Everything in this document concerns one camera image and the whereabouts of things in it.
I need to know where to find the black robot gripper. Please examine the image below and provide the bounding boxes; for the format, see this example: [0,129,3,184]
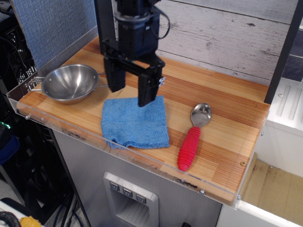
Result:
[103,14,165,107]

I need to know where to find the red handled metal spoon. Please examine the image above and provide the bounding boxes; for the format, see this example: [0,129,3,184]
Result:
[177,103,212,171]

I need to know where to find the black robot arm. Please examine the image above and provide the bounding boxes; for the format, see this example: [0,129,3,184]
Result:
[102,0,165,107]

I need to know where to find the blue folded towel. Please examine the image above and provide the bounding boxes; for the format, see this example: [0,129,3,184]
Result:
[101,96,169,149]

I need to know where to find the clear acrylic table guard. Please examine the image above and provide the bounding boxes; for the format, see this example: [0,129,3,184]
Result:
[7,74,269,206]

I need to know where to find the blue fabric panel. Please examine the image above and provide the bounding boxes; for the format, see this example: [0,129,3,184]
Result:
[11,0,98,70]

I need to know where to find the black plastic crate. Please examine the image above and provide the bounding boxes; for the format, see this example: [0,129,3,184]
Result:
[0,5,36,94]

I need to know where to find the grey toy fridge dispenser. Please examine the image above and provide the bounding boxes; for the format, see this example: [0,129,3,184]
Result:
[103,172,160,227]

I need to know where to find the white toy sink drainboard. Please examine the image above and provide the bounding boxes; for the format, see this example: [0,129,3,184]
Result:
[254,78,303,177]

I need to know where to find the stainless steel bowl with handles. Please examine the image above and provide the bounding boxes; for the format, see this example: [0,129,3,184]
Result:
[27,64,108,104]

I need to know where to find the black vertical post left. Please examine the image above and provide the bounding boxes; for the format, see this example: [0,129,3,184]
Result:
[94,0,116,54]

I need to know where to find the black vertical post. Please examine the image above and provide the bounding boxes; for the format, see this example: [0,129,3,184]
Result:
[264,0,303,104]
[94,0,116,54]

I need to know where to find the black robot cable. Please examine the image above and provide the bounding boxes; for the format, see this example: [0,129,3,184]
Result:
[151,4,171,41]

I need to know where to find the black vertical post right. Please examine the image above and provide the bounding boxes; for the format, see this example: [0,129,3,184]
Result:
[264,0,303,104]

